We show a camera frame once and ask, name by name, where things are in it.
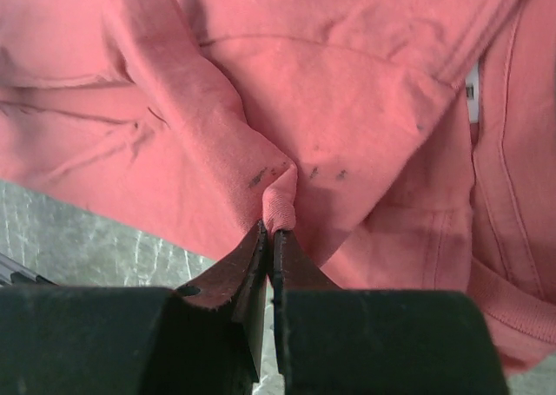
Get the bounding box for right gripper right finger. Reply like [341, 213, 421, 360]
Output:
[270, 231, 508, 394]

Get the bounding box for red t-shirt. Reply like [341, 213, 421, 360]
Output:
[1, 0, 555, 373]

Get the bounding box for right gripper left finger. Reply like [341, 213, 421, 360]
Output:
[1, 223, 268, 394]

